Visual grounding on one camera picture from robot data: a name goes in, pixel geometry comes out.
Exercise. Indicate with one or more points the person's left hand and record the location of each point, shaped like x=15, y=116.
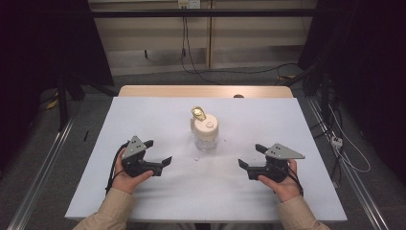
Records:
x=126, y=182

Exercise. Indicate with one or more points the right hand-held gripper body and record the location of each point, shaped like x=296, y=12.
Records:
x=274, y=159

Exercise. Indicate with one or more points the clear bottle with cream lid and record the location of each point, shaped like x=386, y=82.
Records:
x=207, y=131

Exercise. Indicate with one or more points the light wooden table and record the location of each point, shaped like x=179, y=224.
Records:
x=191, y=91

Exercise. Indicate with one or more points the white wall outlet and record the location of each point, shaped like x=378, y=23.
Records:
x=189, y=3

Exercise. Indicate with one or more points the aluminium floor rail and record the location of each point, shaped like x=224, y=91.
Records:
x=351, y=172
x=38, y=175

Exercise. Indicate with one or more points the dark round table grommet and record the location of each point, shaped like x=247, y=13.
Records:
x=238, y=96

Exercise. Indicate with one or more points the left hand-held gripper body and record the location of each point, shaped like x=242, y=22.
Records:
x=135, y=156

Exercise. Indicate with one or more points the black metal stand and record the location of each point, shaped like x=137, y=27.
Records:
x=62, y=102

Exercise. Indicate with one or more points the white table board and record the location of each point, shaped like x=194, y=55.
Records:
x=178, y=198

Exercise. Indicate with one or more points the wooden vertical post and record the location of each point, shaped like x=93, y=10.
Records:
x=209, y=38

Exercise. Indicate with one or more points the black curtain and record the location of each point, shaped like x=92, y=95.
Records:
x=367, y=64
x=38, y=48

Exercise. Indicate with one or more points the person's right hand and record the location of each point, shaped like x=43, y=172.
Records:
x=285, y=188

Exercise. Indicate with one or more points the white power strip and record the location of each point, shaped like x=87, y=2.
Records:
x=336, y=141

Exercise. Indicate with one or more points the black horizontal frame bar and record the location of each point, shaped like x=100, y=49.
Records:
x=204, y=13

